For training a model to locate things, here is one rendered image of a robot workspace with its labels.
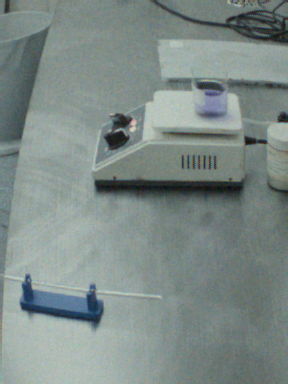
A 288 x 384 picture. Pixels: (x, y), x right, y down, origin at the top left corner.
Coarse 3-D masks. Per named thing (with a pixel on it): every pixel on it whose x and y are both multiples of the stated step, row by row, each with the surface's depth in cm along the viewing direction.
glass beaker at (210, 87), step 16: (192, 64) 142; (208, 64) 143; (192, 80) 141; (208, 80) 139; (224, 80) 140; (192, 96) 143; (208, 96) 140; (224, 96) 141; (208, 112) 142; (224, 112) 142
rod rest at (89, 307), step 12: (24, 288) 119; (24, 300) 120; (36, 300) 120; (48, 300) 120; (60, 300) 120; (72, 300) 120; (84, 300) 120; (96, 300) 120; (48, 312) 119; (60, 312) 119; (72, 312) 119; (84, 312) 118; (96, 312) 118
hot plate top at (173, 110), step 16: (160, 96) 149; (176, 96) 149; (160, 112) 145; (176, 112) 145; (192, 112) 145; (160, 128) 141; (176, 128) 141; (192, 128) 141; (208, 128) 141; (224, 128) 141; (240, 128) 141
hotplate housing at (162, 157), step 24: (144, 144) 142; (168, 144) 142; (192, 144) 142; (216, 144) 142; (240, 144) 142; (96, 168) 144; (120, 168) 144; (144, 168) 143; (168, 168) 143; (192, 168) 143; (216, 168) 143; (240, 168) 143
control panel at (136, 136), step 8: (136, 112) 152; (144, 112) 150; (136, 120) 149; (144, 120) 148; (104, 128) 153; (128, 128) 148; (136, 128) 147; (136, 136) 144; (104, 144) 148; (128, 144) 144; (104, 152) 146; (112, 152) 145; (96, 160) 145
